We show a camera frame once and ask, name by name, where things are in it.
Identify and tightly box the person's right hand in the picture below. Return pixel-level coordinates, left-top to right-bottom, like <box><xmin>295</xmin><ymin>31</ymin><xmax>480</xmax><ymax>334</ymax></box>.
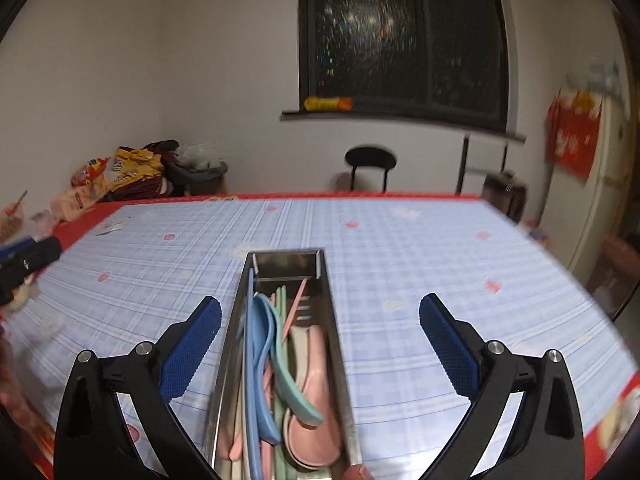
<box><xmin>342</xmin><ymin>464</ymin><xmax>373</xmax><ymax>480</ymax></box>

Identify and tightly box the small paper packet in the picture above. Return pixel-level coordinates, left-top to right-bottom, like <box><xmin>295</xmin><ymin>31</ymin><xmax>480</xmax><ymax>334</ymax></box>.
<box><xmin>96</xmin><ymin>218</ymin><xmax>128</xmax><ymax>236</ymax></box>

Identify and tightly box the blue plaid tablecloth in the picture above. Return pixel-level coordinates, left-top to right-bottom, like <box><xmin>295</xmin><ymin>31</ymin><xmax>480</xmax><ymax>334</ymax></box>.
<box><xmin>6</xmin><ymin>197</ymin><xmax>639</xmax><ymax>479</ymax></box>

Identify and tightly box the pile of yellow clothes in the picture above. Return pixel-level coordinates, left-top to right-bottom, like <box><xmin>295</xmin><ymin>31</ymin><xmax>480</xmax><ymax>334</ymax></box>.
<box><xmin>70</xmin><ymin>140</ymin><xmax>179</xmax><ymax>202</ymax></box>

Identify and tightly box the grey stool with bag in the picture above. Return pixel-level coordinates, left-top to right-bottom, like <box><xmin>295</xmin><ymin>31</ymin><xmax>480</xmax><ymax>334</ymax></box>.
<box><xmin>163</xmin><ymin>144</ymin><xmax>229</xmax><ymax>197</ymax></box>

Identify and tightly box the blue spoon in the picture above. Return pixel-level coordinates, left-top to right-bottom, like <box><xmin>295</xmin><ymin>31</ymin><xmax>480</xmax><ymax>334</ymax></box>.
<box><xmin>252</xmin><ymin>292</ymin><xmax>281</xmax><ymax>445</ymax></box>

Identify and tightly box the green spoon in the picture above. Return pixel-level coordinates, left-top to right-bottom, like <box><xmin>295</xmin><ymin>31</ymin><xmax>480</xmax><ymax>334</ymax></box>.
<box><xmin>271</xmin><ymin>286</ymin><xmax>323</xmax><ymax>428</ymax></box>

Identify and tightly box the pink spoon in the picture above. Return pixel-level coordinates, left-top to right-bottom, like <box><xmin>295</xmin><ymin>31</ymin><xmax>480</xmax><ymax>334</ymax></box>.
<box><xmin>284</xmin><ymin>325</ymin><xmax>343</xmax><ymax>470</ymax></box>

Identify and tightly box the white refrigerator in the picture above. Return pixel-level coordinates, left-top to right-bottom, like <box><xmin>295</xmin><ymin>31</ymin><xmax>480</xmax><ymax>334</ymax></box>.
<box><xmin>540</xmin><ymin>93</ymin><xmax>632</xmax><ymax>284</ymax></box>

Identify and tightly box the brown rice cooker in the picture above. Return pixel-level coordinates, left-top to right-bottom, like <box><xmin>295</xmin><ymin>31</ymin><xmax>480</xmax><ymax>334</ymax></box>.
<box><xmin>480</xmin><ymin>171</ymin><xmax>527</xmax><ymax>223</ymax></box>

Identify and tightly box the steel utensil tray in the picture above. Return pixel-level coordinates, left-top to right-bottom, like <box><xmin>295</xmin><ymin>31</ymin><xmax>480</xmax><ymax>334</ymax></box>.
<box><xmin>204</xmin><ymin>249</ymin><xmax>362</xmax><ymax>479</ymax></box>

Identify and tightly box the pink chopstick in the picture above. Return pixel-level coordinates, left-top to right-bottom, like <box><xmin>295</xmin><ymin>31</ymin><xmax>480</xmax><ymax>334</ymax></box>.
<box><xmin>281</xmin><ymin>278</ymin><xmax>308</xmax><ymax>342</ymax></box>

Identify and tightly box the black metal rack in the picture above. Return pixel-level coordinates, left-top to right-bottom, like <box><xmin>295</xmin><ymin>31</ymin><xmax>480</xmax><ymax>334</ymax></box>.
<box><xmin>454</xmin><ymin>133</ymin><xmax>509</xmax><ymax>195</ymax></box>

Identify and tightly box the red cloth on fridge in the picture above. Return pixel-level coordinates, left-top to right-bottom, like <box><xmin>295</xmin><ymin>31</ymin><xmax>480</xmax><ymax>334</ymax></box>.
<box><xmin>546</xmin><ymin>89</ymin><xmax>602</xmax><ymax>182</ymax></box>

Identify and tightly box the yellow package on sill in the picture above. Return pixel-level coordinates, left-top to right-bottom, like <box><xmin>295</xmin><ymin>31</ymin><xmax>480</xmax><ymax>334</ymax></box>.
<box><xmin>304</xmin><ymin>96</ymin><xmax>354</xmax><ymax>113</ymax></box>

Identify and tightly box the black round-back chair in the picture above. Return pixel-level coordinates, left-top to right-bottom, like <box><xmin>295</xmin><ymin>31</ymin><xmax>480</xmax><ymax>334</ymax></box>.
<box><xmin>344</xmin><ymin>144</ymin><xmax>397</xmax><ymax>193</ymax></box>

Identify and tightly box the dark window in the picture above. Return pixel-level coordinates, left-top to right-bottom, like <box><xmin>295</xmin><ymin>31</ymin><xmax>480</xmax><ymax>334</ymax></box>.
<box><xmin>298</xmin><ymin>0</ymin><xmax>515</xmax><ymax>138</ymax></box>

